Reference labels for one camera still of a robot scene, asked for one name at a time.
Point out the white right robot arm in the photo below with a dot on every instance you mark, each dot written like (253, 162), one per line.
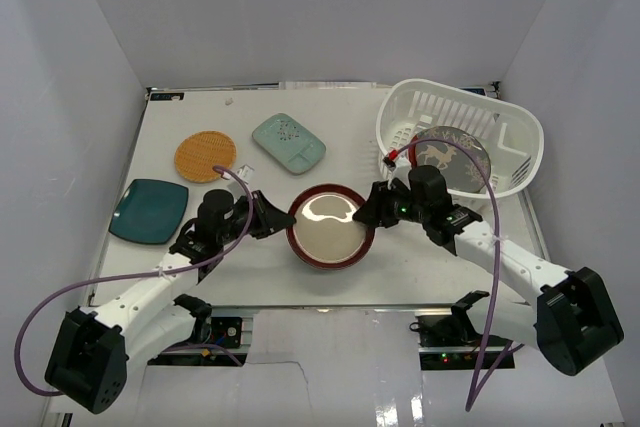
(567, 315)

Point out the grey reindeer plate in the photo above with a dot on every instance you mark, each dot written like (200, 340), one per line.
(459, 156)

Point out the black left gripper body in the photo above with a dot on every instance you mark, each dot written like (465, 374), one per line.
(258, 215)

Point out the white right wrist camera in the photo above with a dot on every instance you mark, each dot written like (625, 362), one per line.
(393, 166)

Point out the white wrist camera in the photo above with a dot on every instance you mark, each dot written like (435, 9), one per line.
(242, 178)
(393, 166)

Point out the red rimmed beige bowl plate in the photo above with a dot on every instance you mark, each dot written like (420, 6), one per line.
(325, 235)

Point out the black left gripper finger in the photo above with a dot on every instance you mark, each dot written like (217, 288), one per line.
(270, 215)
(261, 229)

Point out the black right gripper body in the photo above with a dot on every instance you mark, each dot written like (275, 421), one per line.
(403, 208)

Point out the dark teal square plate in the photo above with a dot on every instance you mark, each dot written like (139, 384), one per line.
(149, 212)

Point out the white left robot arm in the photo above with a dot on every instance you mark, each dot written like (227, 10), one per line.
(96, 349)

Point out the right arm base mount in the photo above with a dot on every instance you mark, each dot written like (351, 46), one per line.
(442, 347)

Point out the white plastic basket bin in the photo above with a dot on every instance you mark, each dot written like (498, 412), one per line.
(511, 135)

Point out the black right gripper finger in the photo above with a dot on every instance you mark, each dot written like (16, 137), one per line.
(381, 195)
(369, 214)

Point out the orange woven round plate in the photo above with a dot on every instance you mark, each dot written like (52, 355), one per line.
(198, 154)

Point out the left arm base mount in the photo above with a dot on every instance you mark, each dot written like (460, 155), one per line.
(220, 349)

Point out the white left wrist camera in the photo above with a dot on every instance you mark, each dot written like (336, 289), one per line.
(242, 178)

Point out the light teal rectangular plate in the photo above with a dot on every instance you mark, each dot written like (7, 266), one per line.
(288, 142)

